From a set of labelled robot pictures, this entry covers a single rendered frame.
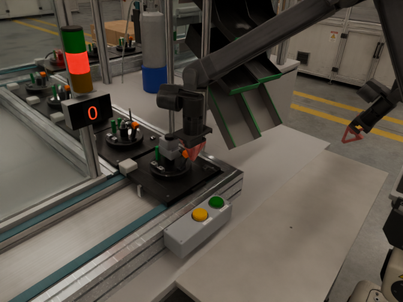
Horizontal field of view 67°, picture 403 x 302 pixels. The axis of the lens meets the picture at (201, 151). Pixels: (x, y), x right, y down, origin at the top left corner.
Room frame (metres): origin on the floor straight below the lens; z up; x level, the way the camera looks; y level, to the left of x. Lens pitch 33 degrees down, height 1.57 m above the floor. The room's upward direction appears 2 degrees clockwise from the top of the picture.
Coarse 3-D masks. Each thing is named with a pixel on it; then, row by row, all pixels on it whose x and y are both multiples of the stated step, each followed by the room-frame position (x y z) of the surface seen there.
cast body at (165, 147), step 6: (162, 138) 0.81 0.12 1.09; (168, 138) 0.80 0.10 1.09; (174, 138) 0.81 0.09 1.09; (162, 144) 0.81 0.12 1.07; (168, 144) 0.79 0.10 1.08; (174, 144) 0.80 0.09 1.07; (162, 150) 0.81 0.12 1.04; (168, 150) 0.79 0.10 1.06; (174, 150) 0.79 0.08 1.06; (168, 156) 0.79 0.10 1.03; (174, 156) 0.79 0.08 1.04
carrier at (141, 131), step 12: (120, 120) 1.02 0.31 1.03; (132, 120) 1.15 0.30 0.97; (108, 132) 1.00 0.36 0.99; (120, 132) 0.98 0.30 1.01; (144, 132) 1.05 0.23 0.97; (96, 144) 0.95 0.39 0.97; (108, 144) 0.94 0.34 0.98; (120, 144) 0.92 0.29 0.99; (132, 144) 0.93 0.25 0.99; (144, 144) 0.96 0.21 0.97; (156, 144) 0.96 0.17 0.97; (108, 156) 0.87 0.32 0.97; (120, 156) 0.87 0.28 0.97; (132, 156) 0.88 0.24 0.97
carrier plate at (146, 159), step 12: (144, 156) 0.88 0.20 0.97; (144, 168) 0.81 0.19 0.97; (192, 168) 0.82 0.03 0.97; (216, 168) 0.82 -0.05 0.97; (132, 180) 0.76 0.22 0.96; (144, 180) 0.75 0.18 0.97; (156, 180) 0.75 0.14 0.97; (180, 180) 0.75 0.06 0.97; (192, 180) 0.75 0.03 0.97; (204, 180) 0.77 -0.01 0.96; (156, 192) 0.69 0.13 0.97; (168, 192) 0.69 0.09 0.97; (180, 192) 0.69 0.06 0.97; (168, 204) 0.65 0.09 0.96
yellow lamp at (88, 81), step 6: (90, 72) 0.76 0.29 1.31; (72, 78) 0.73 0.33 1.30; (78, 78) 0.73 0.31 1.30; (84, 78) 0.74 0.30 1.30; (90, 78) 0.75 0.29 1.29; (72, 84) 0.74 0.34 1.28; (78, 84) 0.73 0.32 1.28; (84, 84) 0.73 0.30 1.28; (90, 84) 0.75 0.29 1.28; (78, 90) 0.73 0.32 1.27; (84, 90) 0.73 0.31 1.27; (90, 90) 0.74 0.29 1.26
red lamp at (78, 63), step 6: (66, 54) 0.74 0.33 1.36; (72, 54) 0.73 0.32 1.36; (78, 54) 0.73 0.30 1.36; (84, 54) 0.74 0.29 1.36; (72, 60) 0.73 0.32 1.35; (78, 60) 0.73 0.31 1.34; (84, 60) 0.74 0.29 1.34; (72, 66) 0.73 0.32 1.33; (78, 66) 0.73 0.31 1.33; (84, 66) 0.74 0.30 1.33; (72, 72) 0.73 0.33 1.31; (78, 72) 0.73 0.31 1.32; (84, 72) 0.74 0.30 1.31
